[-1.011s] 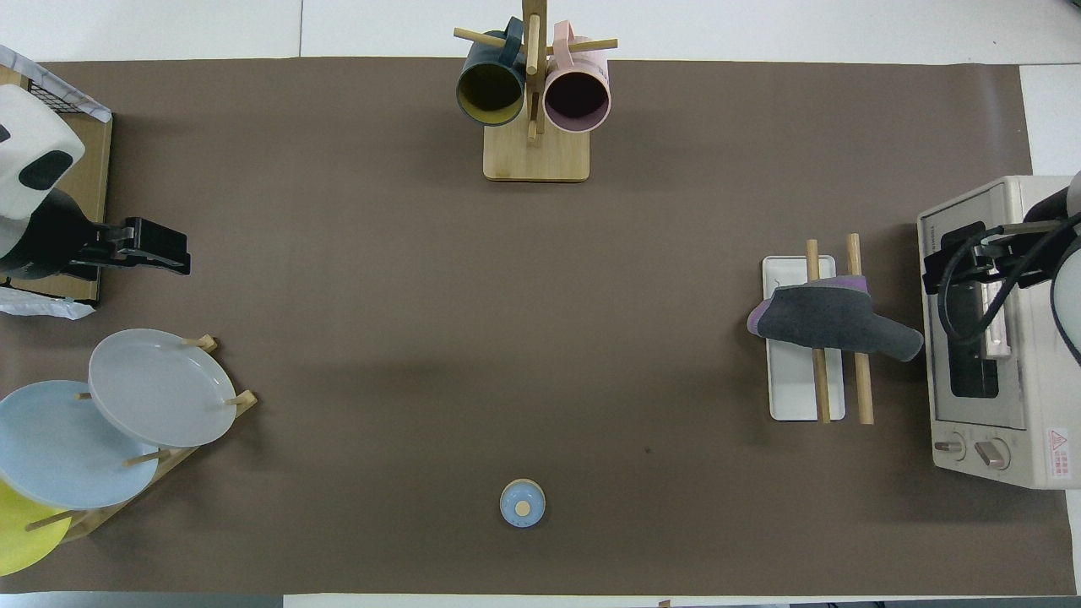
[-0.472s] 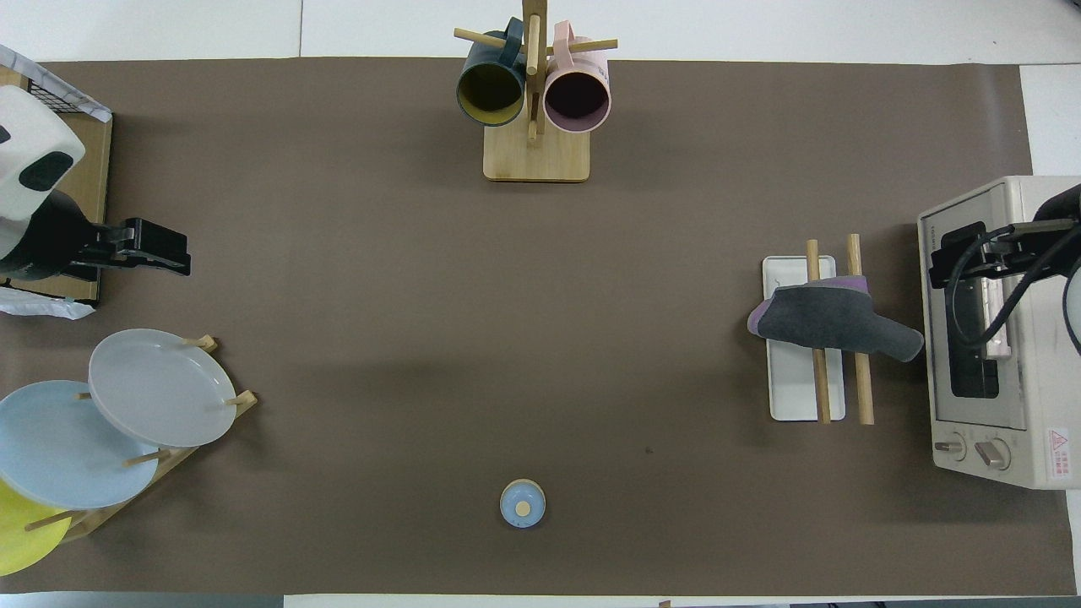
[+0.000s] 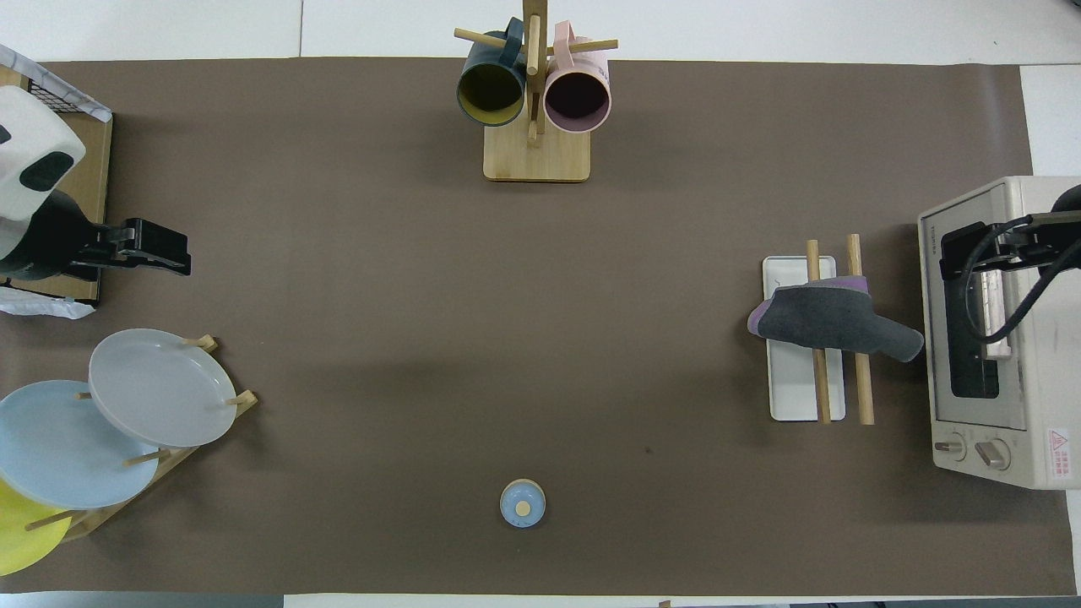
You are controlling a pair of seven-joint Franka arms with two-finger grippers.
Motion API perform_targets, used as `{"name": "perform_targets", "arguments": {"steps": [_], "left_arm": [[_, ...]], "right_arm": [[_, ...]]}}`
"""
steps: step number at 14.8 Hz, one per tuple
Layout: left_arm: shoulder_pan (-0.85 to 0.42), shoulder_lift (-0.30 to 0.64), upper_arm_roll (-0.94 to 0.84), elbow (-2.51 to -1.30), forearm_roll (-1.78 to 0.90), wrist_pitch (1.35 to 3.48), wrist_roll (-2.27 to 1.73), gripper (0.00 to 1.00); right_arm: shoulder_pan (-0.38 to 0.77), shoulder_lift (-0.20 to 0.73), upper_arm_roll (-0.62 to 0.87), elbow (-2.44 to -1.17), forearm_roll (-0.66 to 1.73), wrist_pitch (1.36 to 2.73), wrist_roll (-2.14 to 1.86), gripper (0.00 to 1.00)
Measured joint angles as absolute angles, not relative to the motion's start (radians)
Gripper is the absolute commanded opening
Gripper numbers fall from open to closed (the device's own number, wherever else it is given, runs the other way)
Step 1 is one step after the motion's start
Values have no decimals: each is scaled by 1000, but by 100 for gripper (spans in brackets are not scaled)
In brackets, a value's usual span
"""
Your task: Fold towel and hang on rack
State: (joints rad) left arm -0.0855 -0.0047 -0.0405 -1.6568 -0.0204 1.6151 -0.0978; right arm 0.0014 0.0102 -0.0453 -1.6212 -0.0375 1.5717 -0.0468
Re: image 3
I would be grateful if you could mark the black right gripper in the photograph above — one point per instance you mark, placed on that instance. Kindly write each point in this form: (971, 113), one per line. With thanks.
(1005, 249)

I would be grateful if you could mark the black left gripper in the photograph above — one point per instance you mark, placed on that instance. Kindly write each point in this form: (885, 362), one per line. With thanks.
(118, 249)

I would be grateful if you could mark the purple towel with grey back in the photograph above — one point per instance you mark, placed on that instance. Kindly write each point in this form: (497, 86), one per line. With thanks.
(836, 321)

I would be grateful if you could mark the wooden plate rack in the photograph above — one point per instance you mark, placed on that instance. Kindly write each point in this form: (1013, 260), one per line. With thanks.
(169, 460)

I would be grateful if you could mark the white towel rack wooden bars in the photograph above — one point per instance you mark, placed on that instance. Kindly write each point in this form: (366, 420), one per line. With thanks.
(794, 388)

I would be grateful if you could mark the wooden shelf box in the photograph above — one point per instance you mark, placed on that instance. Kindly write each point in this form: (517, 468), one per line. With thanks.
(97, 169)

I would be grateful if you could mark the grey plate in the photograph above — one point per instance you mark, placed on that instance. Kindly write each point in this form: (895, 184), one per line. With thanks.
(160, 388)

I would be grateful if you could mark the beige toaster oven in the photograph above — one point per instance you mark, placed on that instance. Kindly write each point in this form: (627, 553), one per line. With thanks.
(1039, 405)

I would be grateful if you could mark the light blue plate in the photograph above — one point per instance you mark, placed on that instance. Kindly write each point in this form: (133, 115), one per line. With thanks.
(59, 447)

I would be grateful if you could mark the white marble patterned sheet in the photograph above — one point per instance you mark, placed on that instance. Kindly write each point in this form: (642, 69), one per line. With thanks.
(51, 76)

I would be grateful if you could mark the yellow plate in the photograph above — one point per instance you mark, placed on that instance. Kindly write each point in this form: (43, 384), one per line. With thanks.
(21, 540)

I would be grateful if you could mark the brown table mat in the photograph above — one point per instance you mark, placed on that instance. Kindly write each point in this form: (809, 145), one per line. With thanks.
(507, 338)

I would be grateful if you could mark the dark teal mug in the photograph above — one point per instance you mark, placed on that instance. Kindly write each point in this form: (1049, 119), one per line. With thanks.
(490, 89)

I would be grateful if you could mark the wooden mug tree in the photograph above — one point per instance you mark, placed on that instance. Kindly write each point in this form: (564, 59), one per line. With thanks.
(536, 156)

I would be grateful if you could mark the blue service bell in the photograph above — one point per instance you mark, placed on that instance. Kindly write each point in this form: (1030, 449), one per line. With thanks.
(523, 503)

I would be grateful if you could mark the pink mug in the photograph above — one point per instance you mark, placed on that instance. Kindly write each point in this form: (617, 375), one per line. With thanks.
(577, 97)

